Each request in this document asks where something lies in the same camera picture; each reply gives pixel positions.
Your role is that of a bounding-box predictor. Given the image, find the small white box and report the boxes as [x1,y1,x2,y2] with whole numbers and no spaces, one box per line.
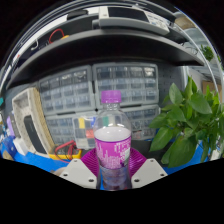
[13,136,29,157]

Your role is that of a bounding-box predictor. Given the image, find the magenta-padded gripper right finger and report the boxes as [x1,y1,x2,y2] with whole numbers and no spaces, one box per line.
[127,147,168,190]

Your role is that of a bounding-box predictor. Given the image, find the black shelf unit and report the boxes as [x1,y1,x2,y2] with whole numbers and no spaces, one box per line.
[0,6,208,91]

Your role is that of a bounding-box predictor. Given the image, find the black flat case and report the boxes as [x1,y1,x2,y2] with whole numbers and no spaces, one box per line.
[130,139,158,160]

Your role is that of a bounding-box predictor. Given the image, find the black rectangular speaker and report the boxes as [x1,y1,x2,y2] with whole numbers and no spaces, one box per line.
[23,114,48,155]

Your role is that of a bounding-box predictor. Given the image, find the yellow multimeter with red leads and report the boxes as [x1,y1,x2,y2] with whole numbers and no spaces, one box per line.
[48,139,83,161]

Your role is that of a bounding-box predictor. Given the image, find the small green background plant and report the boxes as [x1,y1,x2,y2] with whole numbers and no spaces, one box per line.
[199,44,216,63]

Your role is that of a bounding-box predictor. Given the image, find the grey small-parts drawer cabinet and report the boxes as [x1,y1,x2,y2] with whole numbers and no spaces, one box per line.
[44,113,77,148]
[121,104,158,141]
[92,62,160,109]
[38,65,94,116]

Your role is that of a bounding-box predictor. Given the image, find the clear bottle with purple label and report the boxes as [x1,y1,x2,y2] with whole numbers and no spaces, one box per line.
[93,89,133,191]

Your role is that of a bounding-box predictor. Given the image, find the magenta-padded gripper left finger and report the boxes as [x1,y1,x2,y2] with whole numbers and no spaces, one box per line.
[59,147,99,190]

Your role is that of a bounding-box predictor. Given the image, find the white perforated tray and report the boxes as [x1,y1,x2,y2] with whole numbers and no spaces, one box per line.
[11,87,56,156]

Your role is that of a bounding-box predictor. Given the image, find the green potted plant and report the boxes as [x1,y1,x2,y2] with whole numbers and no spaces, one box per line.
[148,75,224,169]

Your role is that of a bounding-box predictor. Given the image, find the clear organizer with coloured parts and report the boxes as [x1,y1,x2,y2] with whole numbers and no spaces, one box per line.
[72,114,98,150]

